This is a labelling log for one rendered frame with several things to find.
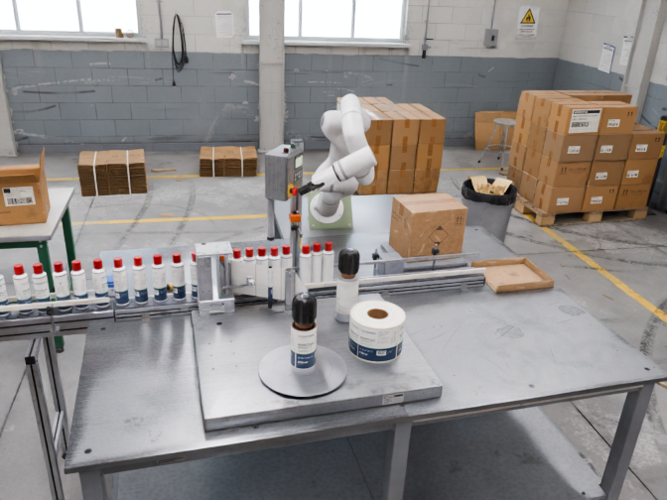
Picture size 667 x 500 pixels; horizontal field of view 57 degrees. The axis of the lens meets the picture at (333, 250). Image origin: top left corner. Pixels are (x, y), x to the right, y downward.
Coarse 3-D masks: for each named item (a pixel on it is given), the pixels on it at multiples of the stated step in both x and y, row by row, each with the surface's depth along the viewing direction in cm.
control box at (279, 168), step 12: (276, 156) 242; (288, 156) 243; (276, 168) 244; (288, 168) 244; (300, 168) 256; (276, 180) 246; (288, 180) 246; (300, 180) 258; (276, 192) 248; (288, 192) 248
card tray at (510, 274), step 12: (480, 264) 305; (492, 264) 307; (504, 264) 309; (516, 264) 310; (528, 264) 308; (492, 276) 297; (504, 276) 297; (516, 276) 298; (528, 276) 298; (540, 276) 298; (492, 288) 285; (504, 288) 282; (516, 288) 284; (528, 288) 286; (540, 288) 288
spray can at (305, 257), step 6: (306, 246) 258; (306, 252) 259; (300, 258) 261; (306, 258) 259; (300, 264) 262; (306, 264) 261; (300, 270) 263; (306, 270) 262; (300, 276) 264; (306, 276) 263; (306, 282) 264
